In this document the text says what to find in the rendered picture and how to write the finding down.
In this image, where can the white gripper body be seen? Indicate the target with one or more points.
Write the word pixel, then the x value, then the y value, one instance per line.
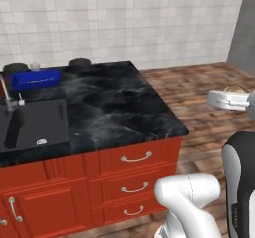
pixel 220 98

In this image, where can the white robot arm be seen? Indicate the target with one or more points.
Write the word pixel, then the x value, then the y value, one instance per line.
pixel 186 195

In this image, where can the tan donut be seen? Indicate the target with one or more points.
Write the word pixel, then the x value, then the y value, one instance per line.
pixel 236 89

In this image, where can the red drawer front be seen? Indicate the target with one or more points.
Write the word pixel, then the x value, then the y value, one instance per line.
pixel 109 190
pixel 113 212
pixel 109 159

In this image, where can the black sink basin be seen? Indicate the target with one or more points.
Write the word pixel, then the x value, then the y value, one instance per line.
pixel 40 122

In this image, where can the small white jar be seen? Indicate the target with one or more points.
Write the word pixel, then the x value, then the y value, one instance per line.
pixel 35 66

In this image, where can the red cupboard door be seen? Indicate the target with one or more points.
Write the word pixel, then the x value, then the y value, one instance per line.
pixel 4 230
pixel 50 208

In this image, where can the silver tap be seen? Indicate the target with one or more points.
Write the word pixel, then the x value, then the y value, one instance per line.
pixel 7 97

